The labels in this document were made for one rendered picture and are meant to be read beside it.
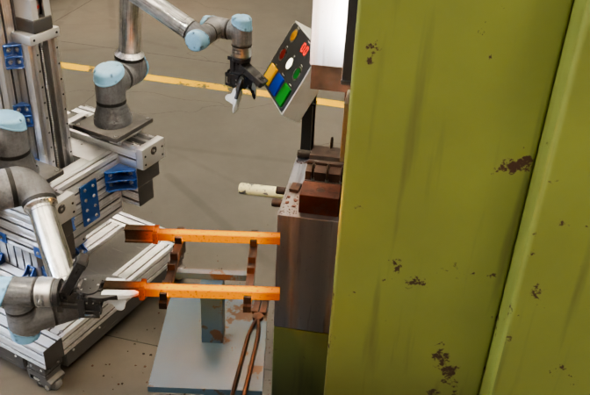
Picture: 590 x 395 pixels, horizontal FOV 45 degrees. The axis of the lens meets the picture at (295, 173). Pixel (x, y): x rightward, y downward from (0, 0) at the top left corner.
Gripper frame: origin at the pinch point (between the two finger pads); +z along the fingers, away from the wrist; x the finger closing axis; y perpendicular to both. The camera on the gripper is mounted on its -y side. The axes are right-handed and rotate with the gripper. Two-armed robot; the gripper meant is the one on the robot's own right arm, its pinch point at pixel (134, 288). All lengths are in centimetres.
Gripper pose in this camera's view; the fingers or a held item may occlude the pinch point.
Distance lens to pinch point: 187.9
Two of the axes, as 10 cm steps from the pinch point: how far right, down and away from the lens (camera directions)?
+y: -0.5, 8.6, 5.1
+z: 10.0, 0.4, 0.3
